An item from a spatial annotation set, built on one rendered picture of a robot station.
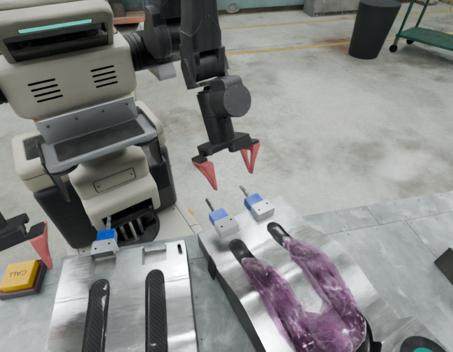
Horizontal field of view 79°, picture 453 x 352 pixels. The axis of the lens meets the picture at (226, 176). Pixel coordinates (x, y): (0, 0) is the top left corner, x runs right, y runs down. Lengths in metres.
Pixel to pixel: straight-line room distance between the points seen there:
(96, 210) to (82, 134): 0.25
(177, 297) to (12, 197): 1.94
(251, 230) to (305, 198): 1.30
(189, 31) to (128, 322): 0.53
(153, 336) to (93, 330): 0.11
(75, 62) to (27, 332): 0.57
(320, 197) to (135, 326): 1.63
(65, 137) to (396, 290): 0.85
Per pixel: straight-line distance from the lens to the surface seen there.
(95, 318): 0.63
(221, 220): 0.68
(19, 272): 0.81
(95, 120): 0.74
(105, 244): 0.74
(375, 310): 0.66
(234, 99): 0.49
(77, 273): 0.68
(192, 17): 0.52
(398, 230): 0.90
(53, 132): 0.74
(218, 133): 0.56
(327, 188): 2.09
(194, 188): 1.97
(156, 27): 0.63
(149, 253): 0.67
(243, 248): 0.68
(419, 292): 0.82
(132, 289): 0.62
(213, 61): 0.55
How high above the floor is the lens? 1.43
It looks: 44 degrees down
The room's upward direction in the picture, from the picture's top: straight up
